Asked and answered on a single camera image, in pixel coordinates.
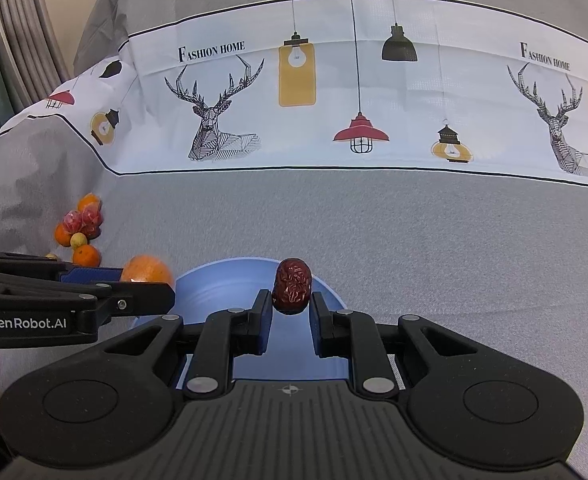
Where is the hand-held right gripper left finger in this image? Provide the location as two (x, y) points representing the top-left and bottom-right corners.
(101, 289), (275, 401)

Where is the printed grey white blanket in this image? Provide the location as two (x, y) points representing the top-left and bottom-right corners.
(0, 0), (588, 466)

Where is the printed grey white pillow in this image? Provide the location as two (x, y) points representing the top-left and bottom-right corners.
(0, 57), (142, 271)

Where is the blue round plate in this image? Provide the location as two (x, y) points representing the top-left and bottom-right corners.
(131, 257), (349, 391)

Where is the grey curtain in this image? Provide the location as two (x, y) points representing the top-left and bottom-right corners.
(0, 0), (72, 111)

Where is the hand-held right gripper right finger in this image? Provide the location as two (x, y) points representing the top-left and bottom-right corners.
(310, 291), (479, 401)

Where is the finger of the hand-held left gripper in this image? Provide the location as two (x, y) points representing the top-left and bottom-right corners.
(0, 280), (176, 333)
(0, 248), (125, 286)

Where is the large orange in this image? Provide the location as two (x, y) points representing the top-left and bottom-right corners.
(120, 255), (175, 291)

